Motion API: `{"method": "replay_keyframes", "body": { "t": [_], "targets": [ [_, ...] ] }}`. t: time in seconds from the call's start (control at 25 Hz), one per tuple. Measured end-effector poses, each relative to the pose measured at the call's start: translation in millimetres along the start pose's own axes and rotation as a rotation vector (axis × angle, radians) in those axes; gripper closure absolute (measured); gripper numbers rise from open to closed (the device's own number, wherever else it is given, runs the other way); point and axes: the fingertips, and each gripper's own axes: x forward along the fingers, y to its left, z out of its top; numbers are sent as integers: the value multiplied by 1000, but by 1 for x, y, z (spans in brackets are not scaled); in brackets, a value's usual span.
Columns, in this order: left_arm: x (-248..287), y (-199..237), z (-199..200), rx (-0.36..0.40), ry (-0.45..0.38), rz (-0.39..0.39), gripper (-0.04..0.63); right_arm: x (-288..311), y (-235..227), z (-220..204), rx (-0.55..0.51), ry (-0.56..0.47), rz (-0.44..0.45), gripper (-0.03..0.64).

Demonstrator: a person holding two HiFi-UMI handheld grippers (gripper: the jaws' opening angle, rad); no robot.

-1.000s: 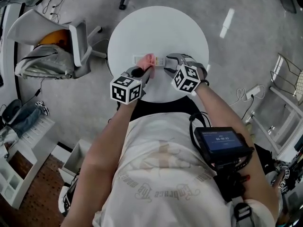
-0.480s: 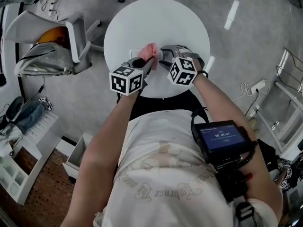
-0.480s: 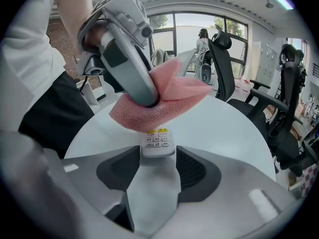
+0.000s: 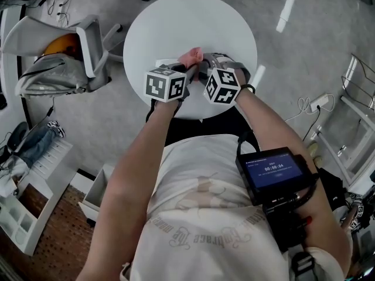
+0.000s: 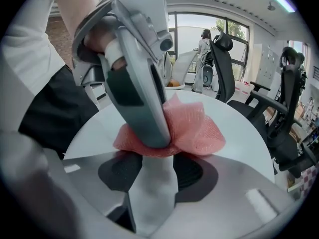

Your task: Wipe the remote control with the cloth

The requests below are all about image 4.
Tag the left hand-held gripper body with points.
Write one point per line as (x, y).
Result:
(164, 83)

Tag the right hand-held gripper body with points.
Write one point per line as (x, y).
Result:
(222, 86)

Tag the pink cloth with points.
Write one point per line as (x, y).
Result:
(192, 56)

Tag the white remote control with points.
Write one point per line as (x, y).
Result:
(164, 61)

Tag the person's right forearm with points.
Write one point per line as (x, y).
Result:
(281, 127)

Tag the person's left forearm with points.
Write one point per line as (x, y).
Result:
(140, 151)

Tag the black wristband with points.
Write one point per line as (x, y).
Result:
(249, 87)

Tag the person's black trousers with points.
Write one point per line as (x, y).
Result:
(205, 127)

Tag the white power strip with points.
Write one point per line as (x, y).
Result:
(319, 102)

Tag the person's white printed t-shirt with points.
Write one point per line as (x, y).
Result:
(190, 186)

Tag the orange cushion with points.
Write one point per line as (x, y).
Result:
(60, 44)

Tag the grey backpack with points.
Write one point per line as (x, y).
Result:
(52, 75)

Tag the white open box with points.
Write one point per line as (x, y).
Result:
(96, 192)

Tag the white office chair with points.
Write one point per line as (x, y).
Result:
(38, 31)

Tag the white drawer cabinet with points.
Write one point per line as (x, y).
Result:
(49, 159)

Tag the white curved desk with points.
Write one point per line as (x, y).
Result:
(10, 66)

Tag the brown dotted mat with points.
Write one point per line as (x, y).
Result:
(64, 239)

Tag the black plastic buckle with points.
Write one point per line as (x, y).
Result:
(296, 265)

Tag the white frame side table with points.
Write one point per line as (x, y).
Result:
(334, 157)

